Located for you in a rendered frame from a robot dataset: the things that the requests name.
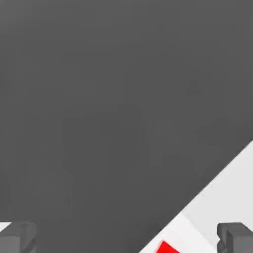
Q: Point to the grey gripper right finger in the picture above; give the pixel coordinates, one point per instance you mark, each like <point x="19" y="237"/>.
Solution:
<point x="237" y="240"/>

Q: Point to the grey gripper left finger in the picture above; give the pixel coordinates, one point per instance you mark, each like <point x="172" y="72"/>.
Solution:
<point x="16" y="239"/>

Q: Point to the small red cube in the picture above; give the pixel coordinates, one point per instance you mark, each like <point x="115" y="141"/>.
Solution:
<point x="168" y="248"/>

